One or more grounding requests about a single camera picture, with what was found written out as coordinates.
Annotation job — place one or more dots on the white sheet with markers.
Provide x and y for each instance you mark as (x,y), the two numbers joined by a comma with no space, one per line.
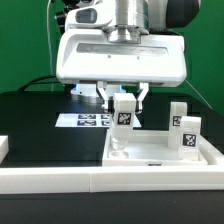
(77,120)

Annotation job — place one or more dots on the white fence wall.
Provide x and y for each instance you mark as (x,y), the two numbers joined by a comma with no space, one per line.
(4,148)
(110,179)

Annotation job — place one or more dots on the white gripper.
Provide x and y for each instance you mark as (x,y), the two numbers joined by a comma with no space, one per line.
(85,55)

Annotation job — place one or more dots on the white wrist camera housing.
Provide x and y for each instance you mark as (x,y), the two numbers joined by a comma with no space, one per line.
(98,15)

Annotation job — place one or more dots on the white front fence wall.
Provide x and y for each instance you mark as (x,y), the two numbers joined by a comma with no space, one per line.
(110,179)

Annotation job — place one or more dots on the white left fence wall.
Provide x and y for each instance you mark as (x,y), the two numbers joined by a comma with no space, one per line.
(4,148)

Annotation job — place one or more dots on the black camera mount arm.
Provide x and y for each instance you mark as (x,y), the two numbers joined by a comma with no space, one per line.
(60,17)

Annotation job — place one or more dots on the white square table top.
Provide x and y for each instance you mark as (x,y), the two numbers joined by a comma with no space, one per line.
(149,148)

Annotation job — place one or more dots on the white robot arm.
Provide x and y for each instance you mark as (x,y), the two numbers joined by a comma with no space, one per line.
(124,42)

